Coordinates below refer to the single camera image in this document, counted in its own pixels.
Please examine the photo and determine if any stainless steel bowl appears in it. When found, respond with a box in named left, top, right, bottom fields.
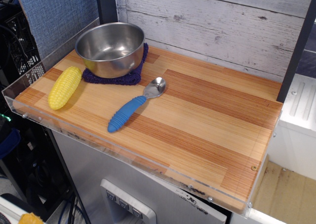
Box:
left=75, top=22, right=145, bottom=79

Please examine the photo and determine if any purple folded towel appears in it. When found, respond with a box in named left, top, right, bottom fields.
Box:
left=82, top=43, right=149, bottom=86

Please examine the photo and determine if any yellow toy corn cob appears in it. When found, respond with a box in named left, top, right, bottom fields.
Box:
left=48, top=66, right=82, bottom=110

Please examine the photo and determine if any black plastic crate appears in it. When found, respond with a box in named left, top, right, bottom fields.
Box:
left=0, top=11, right=40, bottom=75

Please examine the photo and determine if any clear acrylic table guard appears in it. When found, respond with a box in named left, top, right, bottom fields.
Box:
left=1, top=27, right=270, bottom=220

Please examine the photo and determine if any toy fridge dispenser panel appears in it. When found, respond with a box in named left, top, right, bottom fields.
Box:
left=100, top=179, right=157, bottom=224

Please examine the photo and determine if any white toy sink counter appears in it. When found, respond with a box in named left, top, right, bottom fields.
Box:
left=267, top=74, right=316, bottom=179

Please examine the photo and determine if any yellow object bottom left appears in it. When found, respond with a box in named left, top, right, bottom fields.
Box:
left=18, top=213, right=44, bottom=224

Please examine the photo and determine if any dark vertical post left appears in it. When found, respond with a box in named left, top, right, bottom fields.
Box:
left=97, top=0, right=118, bottom=24

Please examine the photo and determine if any dark vertical post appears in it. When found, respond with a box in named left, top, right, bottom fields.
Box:
left=97, top=0, right=118, bottom=24
left=276, top=0, right=316, bottom=103

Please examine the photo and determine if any blue handled metal spoon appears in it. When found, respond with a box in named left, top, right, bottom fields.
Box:
left=108, top=77, right=166, bottom=133

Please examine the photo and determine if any dark vertical post right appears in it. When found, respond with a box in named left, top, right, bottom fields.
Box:
left=276, top=0, right=316, bottom=103

